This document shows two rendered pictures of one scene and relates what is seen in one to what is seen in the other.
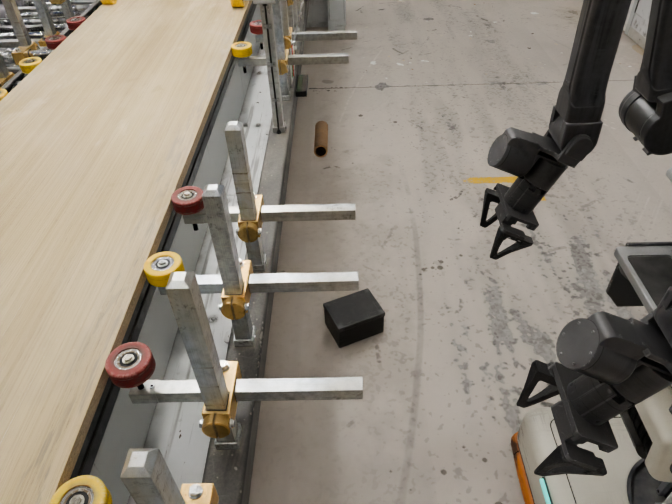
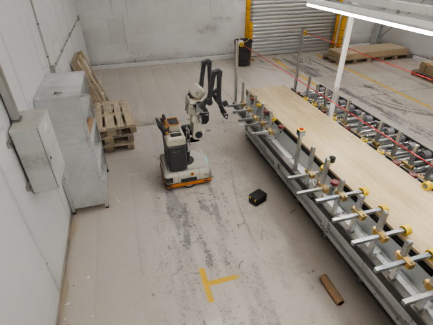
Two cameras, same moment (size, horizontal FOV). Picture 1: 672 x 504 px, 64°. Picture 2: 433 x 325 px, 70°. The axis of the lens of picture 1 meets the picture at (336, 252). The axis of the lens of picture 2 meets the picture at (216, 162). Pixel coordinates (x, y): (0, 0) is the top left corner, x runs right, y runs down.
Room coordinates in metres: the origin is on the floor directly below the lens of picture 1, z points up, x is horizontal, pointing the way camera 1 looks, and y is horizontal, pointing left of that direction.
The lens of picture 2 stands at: (4.30, -1.55, 2.74)
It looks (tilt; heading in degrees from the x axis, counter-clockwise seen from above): 33 degrees down; 162
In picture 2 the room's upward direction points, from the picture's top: straight up
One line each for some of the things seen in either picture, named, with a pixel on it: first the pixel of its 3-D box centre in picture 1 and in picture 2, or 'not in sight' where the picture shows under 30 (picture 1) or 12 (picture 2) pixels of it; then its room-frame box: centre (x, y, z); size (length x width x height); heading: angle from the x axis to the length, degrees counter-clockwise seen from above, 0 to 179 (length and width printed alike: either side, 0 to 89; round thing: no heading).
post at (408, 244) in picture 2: not in sight; (399, 263); (3.30, 0.15, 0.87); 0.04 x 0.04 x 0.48; 89
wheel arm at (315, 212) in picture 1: (269, 214); (267, 131); (1.09, 0.16, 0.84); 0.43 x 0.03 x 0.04; 89
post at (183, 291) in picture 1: (210, 377); (254, 110); (0.55, 0.22, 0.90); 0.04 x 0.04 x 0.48; 89
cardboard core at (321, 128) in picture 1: (321, 138); (331, 289); (2.89, 0.06, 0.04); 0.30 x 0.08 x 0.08; 179
